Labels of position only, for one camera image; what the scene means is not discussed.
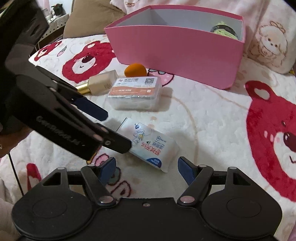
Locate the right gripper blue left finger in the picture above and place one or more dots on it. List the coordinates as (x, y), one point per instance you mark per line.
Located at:
(96, 179)

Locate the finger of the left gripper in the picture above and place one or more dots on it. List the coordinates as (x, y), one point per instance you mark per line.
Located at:
(91, 109)
(112, 139)

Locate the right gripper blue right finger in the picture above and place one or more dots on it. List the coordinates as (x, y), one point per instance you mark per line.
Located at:
(197, 179)

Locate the foundation bottle gold cap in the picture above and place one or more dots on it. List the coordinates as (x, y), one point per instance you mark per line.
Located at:
(98, 84)

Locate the clear floss pick box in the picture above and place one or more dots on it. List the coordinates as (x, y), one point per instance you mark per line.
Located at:
(135, 93)

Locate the white tissue pack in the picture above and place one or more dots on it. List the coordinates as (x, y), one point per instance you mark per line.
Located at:
(151, 146)

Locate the orange makeup sponge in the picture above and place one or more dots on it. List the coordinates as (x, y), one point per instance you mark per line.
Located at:
(135, 70)

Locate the pink cardboard box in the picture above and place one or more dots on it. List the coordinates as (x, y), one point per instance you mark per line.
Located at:
(176, 39)

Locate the green yarn ball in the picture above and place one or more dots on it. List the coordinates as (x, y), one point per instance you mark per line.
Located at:
(224, 30)

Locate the bear print blanket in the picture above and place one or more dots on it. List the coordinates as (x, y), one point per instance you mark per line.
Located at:
(209, 126)

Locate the bedside table with clutter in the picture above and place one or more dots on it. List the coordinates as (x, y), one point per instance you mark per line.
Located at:
(57, 19)

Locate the brown pillow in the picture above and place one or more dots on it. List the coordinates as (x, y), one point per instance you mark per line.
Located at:
(90, 17)

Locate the pink cartoon pillow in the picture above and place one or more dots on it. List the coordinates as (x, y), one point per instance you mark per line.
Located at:
(270, 27)

